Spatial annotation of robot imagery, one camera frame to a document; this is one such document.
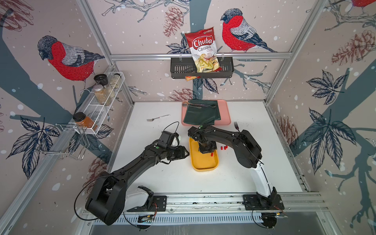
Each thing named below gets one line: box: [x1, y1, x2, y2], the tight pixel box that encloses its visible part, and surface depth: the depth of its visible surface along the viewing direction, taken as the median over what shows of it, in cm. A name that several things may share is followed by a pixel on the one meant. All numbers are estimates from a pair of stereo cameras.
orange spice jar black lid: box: [72, 111, 98, 131], surface depth 62 cm
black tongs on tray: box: [182, 101, 217, 109], surface depth 120 cm
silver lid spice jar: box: [93, 84, 108, 106], surface depth 74 cm
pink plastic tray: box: [181, 99, 232, 126], surface depth 116 cm
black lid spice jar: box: [93, 73, 109, 87], surface depth 75 cm
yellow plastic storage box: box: [188, 137, 219, 172], surface depth 87 cm
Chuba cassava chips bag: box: [184, 26, 223, 73], surface depth 86 cm
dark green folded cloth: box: [183, 99, 221, 126], surface depth 115 cm
